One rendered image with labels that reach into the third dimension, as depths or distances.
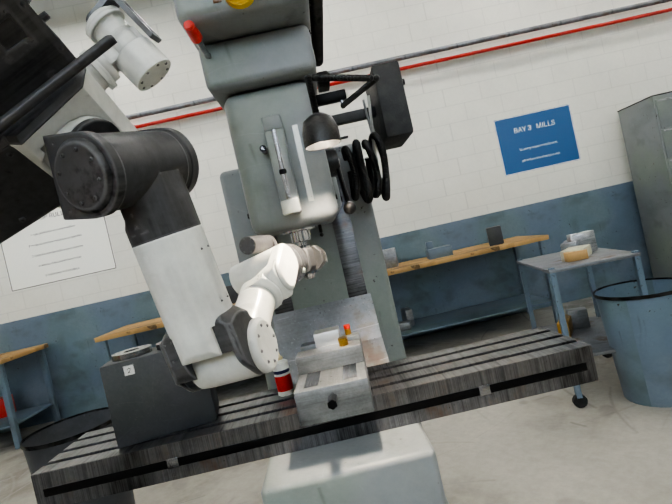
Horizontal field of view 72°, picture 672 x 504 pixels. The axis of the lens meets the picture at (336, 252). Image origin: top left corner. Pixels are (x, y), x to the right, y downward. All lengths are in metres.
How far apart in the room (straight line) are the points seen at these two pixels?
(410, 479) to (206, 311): 0.55
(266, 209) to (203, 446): 0.53
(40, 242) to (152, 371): 5.11
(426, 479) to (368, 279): 0.70
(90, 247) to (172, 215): 5.34
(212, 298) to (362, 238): 0.94
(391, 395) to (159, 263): 0.63
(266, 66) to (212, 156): 4.52
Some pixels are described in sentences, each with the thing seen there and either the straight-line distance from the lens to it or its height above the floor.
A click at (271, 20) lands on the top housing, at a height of 1.73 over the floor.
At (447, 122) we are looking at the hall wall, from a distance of 5.67.
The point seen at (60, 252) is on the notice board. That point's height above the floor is 1.84.
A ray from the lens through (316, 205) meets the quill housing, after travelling 1.03.
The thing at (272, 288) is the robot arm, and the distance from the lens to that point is 0.81.
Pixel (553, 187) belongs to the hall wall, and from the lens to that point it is 5.97.
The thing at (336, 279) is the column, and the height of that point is 1.14.
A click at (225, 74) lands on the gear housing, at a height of 1.66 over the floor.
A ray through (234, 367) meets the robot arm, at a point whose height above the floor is 1.13.
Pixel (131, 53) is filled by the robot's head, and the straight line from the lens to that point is 0.80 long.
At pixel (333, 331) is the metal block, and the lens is 1.11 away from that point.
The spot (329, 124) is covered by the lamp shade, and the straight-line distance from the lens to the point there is 0.90.
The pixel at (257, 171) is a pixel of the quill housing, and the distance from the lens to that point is 1.05.
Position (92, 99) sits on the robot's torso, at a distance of 0.69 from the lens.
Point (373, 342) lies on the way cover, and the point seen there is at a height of 0.94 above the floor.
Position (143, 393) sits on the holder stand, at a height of 1.02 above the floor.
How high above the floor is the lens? 1.26
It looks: 1 degrees down
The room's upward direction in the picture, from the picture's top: 13 degrees counter-clockwise
